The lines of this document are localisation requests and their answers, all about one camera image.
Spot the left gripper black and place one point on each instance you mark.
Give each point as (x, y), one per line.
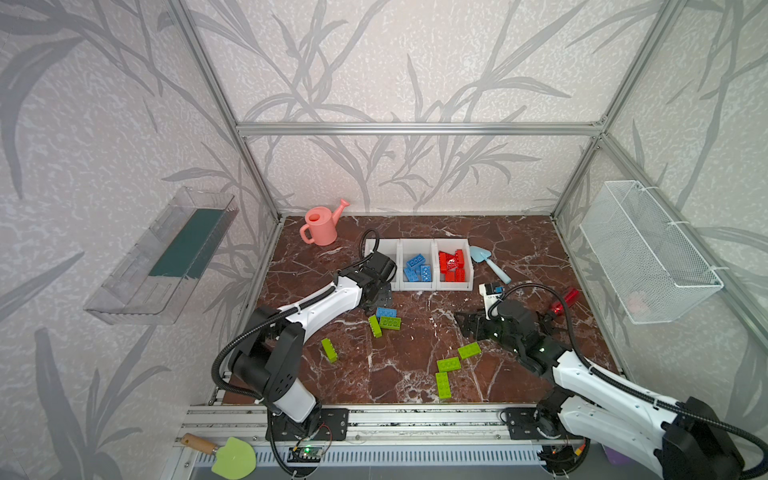
(381, 287)

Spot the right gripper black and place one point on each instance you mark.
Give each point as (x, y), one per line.
(483, 325)

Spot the blue lego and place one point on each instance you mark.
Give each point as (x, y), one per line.
(425, 273)
(386, 312)
(411, 275)
(416, 261)

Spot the green lego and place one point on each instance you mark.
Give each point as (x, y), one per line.
(469, 351)
(449, 365)
(443, 386)
(390, 323)
(375, 326)
(329, 350)

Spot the green lego bottom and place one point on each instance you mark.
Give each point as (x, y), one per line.
(443, 386)

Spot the red lego pair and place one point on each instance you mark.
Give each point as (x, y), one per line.
(459, 259)

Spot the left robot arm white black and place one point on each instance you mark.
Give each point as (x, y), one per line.
(263, 362)

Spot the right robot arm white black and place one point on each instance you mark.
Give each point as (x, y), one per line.
(673, 439)

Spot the white three-compartment bin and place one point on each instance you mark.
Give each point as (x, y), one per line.
(429, 264)

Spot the red tool right side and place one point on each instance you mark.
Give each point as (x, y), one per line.
(557, 308)

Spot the pink watering can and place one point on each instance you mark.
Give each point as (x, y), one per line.
(320, 225)

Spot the light blue toy shovel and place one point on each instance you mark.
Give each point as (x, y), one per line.
(480, 255)

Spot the circuit board with led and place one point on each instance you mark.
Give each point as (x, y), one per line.
(309, 454)

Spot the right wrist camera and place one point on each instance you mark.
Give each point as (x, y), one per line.
(490, 293)

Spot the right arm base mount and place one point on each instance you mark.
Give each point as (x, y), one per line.
(520, 422)

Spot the white wire mesh basket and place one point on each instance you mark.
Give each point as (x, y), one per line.
(655, 270)

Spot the purple scoop pink handle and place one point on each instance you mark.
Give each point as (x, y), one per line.
(615, 458)

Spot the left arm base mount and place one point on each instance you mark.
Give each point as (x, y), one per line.
(322, 424)

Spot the clear plastic wall shelf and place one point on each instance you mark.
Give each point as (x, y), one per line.
(154, 281)

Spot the green spatula wooden handle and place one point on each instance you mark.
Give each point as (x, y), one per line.
(235, 459)

